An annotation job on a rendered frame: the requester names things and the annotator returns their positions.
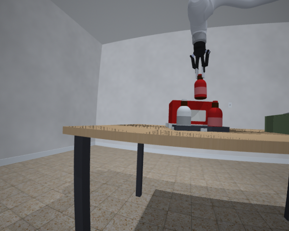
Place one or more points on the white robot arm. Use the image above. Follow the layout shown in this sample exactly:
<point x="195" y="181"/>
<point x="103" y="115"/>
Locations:
<point x="200" y="10"/>

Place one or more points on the red bottle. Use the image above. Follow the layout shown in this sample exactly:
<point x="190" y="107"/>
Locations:
<point x="200" y="88"/>
<point x="215" y="115"/>

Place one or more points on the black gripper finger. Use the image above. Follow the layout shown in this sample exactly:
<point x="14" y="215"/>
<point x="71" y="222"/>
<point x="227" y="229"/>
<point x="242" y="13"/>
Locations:
<point x="195" y="65"/>
<point x="204" y="63"/>

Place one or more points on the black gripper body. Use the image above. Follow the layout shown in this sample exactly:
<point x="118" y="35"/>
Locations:
<point x="200" y="45"/>

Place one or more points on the white bottle with brown band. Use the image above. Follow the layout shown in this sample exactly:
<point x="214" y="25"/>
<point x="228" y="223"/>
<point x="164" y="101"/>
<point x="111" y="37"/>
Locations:
<point x="183" y="114"/>

